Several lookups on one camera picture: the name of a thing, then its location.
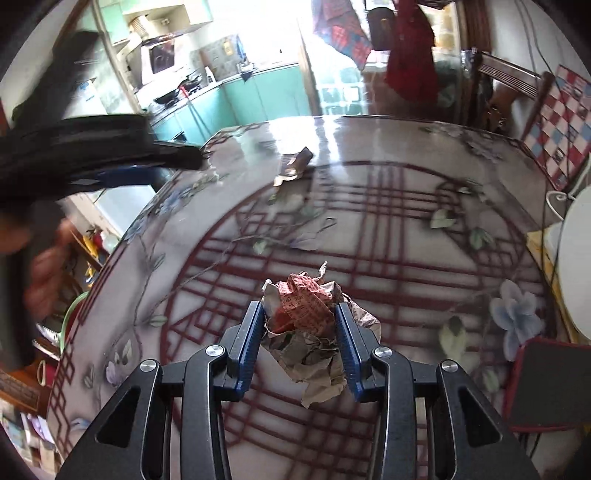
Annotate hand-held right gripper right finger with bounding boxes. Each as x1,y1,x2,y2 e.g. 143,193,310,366
334,302,541,480

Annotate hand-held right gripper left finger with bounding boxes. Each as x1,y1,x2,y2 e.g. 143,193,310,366
58,300,267,480

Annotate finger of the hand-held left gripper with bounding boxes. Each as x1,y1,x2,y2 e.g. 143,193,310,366
69,138,205,191

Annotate silver foil paper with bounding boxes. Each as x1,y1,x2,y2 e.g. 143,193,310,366
260,261,384,409

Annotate red printed paper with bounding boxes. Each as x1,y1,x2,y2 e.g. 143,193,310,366
265,272,335,335

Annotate red bin with green rim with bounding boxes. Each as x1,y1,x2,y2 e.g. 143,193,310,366
60,291,90,352

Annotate person's left hand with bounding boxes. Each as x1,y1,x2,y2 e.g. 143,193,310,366
25,217,75,319

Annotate steel range hood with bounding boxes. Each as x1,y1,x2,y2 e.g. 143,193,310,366
115,14,195,88

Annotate teal kitchen cabinets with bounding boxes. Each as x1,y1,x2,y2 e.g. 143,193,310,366
150,62,315,141

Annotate gold candy wrapper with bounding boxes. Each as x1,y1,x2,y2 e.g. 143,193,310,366
273,147,312,186

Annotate black pad with red edge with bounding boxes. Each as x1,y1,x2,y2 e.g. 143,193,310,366
502,336,591,432

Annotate plaid hanging cloth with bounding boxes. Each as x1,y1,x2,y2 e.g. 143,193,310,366
311,0,372,70

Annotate black backpack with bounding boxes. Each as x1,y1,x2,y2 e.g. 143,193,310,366
367,7,398,51

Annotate white round object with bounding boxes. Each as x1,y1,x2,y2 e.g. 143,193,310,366
545,187,591,344

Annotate red hanging garment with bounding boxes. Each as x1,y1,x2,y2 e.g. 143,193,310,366
384,0,439,104

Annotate checkered chair cushion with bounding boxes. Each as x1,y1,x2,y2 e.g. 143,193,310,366
521,65,591,190

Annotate brown slatted wooden chair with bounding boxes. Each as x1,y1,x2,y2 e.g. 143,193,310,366
462,48,555,137

